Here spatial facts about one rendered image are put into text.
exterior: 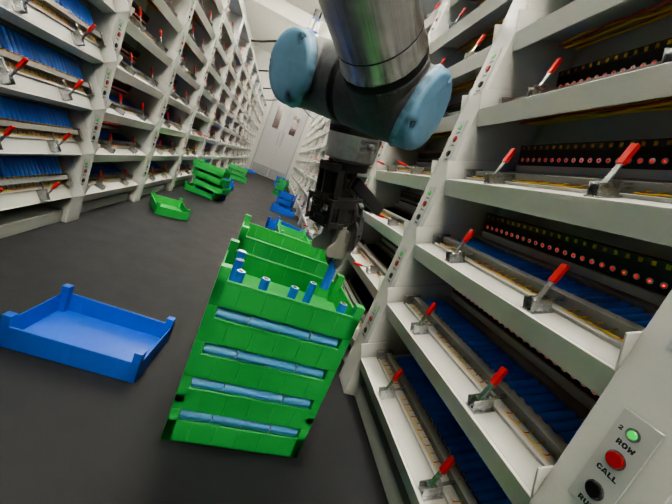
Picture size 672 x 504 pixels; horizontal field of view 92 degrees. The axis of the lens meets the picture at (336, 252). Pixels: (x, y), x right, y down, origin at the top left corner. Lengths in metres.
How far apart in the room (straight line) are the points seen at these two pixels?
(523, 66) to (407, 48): 0.79
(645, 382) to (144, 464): 0.79
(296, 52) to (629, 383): 0.55
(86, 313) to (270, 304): 0.65
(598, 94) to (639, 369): 0.45
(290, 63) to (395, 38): 0.17
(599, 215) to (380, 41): 0.42
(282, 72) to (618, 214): 0.49
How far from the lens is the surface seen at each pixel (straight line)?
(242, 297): 0.65
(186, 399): 0.78
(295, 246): 1.19
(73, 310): 1.18
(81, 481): 0.79
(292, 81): 0.46
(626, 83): 0.73
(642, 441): 0.51
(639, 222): 0.58
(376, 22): 0.32
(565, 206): 0.66
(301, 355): 0.72
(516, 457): 0.63
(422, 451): 0.85
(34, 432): 0.86
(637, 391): 0.52
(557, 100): 0.82
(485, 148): 1.05
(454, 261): 0.83
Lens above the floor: 0.62
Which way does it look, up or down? 11 degrees down
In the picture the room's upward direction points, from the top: 23 degrees clockwise
